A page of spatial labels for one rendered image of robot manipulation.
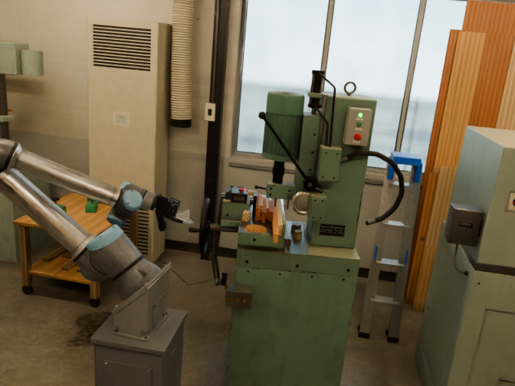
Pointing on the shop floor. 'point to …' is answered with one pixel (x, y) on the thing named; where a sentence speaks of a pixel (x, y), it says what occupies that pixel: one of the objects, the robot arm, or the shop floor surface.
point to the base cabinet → (290, 328)
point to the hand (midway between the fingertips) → (190, 223)
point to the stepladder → (400, 246)
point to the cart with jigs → (59, 270)
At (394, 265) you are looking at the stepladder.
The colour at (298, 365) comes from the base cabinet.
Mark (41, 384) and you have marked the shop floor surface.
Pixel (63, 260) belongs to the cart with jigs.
